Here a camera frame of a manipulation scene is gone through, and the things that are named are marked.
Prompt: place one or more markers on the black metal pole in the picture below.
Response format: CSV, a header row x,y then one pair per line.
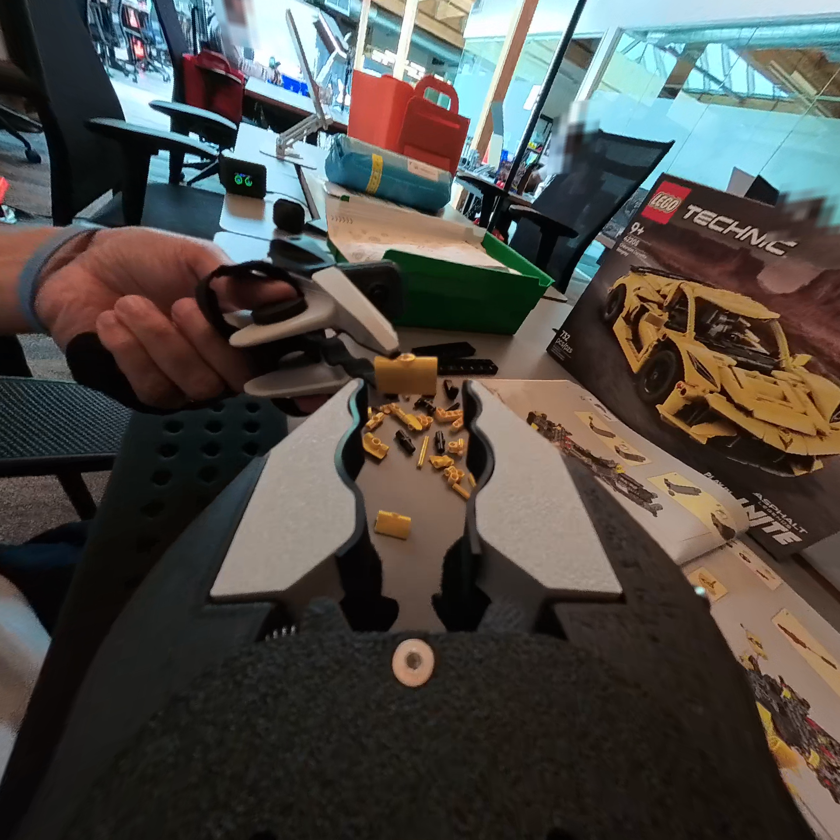
x,y
538,111

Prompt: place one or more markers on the silver laptop stand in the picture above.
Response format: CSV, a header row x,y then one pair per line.
x,y
305,128

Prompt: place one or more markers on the lego instruction booklet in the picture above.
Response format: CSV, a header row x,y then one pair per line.
x,y
656,485

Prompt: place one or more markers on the green plastic bin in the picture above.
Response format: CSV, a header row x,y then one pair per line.
x,y
472,295

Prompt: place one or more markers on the black device with green display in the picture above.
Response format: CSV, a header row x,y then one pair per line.
x,y
243,177

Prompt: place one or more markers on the orange tote bag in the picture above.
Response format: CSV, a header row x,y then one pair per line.
x,y
377,105

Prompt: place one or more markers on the long black lego beam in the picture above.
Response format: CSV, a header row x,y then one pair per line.
x,y
446,349
472,366

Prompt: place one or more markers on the person's left hand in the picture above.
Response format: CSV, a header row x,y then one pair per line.
x,y
144,302

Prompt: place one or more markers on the yellow car lego box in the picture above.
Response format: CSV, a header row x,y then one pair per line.
x,y
715,367

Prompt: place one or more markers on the red tote bag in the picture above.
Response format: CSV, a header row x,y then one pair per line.
x,y
436,131

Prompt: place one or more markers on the black mesh chair seat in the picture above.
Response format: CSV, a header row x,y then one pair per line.
x,y
59,426

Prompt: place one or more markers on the blue wristband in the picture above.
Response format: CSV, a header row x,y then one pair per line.
x,y
39,275

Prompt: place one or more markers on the flat white paper bag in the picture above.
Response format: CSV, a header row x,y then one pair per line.
x,y
407,236

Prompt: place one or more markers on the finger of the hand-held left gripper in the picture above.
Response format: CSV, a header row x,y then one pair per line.
x,y
358,315
295,384

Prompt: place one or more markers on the black mesh office chair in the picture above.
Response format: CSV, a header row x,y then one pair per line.
x,y
604,184

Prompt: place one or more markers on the black foam ball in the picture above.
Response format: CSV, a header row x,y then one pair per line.
x,y
289,215

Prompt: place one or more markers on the red bag on chair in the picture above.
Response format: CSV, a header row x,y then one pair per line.
x,y
213,85

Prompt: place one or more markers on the blue plastic package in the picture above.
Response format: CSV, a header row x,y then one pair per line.
x,y
387,174

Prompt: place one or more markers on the pile of yellow black lego pieces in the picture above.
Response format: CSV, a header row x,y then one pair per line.
x,y
420,433

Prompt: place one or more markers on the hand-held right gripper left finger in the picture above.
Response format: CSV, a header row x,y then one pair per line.
x,y
289,518

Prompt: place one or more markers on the yellow lego panel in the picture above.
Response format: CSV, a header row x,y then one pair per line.
x,y
407,374

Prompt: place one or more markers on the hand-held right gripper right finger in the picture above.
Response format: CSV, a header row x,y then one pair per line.
x,y
544,525

